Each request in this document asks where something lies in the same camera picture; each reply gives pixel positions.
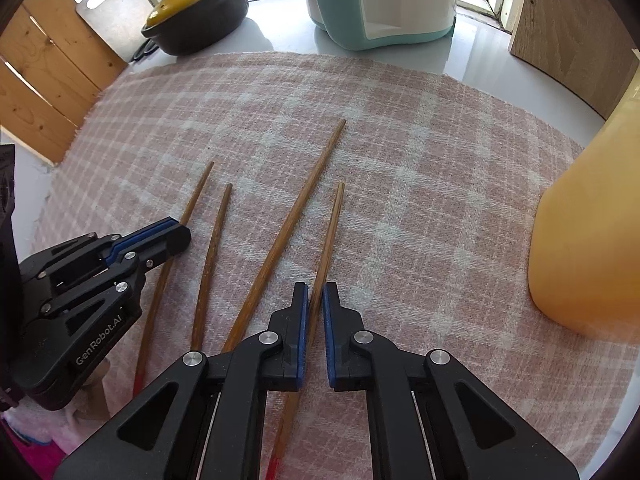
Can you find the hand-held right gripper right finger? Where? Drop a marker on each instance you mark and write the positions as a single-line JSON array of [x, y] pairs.
[[327, 335]]

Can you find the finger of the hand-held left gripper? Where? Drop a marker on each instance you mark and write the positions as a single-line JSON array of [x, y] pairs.
[[165, 242], [142, 232]]

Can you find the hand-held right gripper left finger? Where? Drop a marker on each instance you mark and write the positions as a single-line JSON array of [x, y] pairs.
[[301, 335]]

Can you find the brown wooden chopstick red end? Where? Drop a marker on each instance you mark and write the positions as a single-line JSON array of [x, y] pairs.
[[214, 250], [198, 191], [297, 210], [327, 240]]

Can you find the yellow plastic utensil holder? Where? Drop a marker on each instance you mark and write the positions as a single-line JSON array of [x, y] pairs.
[[590, 235]]

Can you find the pink plaid cloth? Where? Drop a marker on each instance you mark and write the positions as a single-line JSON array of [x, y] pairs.
[[425, 185]]

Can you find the wooden slat panel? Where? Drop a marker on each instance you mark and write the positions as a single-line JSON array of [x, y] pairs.
[[45, 60]]

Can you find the white plastic cutting board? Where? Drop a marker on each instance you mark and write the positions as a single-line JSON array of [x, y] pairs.
[[100, 25]]

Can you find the black clay pot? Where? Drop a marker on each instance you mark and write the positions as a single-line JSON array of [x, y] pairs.
[[210, 30]]

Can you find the yellow clay pot lid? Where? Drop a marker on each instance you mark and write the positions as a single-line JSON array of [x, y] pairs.
[[190, 0]]

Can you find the light wooden board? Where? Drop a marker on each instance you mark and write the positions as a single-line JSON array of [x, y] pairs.
[[575, 35]]

